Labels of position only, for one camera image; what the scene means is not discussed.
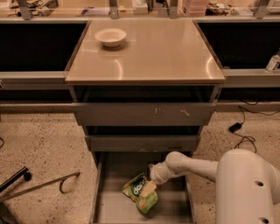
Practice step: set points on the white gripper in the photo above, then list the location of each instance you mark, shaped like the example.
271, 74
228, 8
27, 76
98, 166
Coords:
158, 174

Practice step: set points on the green rice chip bag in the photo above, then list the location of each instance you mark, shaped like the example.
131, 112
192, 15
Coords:
133, 189

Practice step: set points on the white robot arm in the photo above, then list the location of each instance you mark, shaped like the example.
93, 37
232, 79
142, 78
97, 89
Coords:
246, 186

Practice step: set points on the bottom open grey drawer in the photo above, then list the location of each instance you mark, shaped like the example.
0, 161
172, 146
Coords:
111, 206

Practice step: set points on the middle grey drawer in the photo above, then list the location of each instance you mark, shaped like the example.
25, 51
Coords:
142, 143

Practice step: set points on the top grey drawer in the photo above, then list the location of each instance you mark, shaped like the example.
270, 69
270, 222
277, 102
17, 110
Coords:
143, 113

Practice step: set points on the grey drawer cabinet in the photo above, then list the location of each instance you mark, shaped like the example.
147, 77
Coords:
160, 60

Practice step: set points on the metal stand leg with hook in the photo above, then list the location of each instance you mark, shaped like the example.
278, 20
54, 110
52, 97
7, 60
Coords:
61, 182

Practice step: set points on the black caster leg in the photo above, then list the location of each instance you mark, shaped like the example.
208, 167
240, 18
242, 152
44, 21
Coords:
24, 172

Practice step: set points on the white ceramic bowl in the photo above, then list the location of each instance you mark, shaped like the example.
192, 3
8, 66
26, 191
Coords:
111, 37

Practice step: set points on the clear plastic bottle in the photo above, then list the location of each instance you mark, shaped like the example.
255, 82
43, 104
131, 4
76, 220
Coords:
274, 62

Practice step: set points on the pink stacked tray box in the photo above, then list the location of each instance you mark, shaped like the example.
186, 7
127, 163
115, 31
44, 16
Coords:
194, 7

